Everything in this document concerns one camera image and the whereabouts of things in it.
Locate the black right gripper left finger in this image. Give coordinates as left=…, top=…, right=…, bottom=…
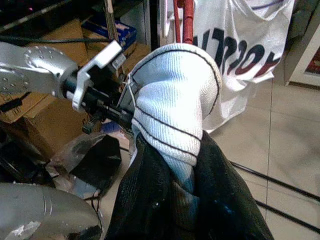
left=104, top=134, right=198, bottom=240

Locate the black plastic bag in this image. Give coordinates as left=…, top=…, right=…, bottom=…
left=46, top=133, right=123, bottom=198

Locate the blue printed carton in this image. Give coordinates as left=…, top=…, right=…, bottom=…
left=81, top=19, right=138, bottom=53

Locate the grey robot left leg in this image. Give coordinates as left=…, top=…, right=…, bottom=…
left=0, top=182, right=103, bottom=240

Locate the brown cardboard box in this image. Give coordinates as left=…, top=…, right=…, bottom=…
left=0, top=19, right=151, bottom=156

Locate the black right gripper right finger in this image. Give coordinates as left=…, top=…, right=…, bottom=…
left=193, top=131, right=275, bottom=240

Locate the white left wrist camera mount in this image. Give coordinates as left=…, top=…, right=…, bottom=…
left=72, top=39, right=124, bottom=111

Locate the dark red plastic hanger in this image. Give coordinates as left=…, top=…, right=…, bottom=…
left=173, top=0, right=195, bottom=45

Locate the white black-print t-shirt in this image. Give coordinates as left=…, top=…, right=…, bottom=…
left=163, top=0, right=296, bottom=135

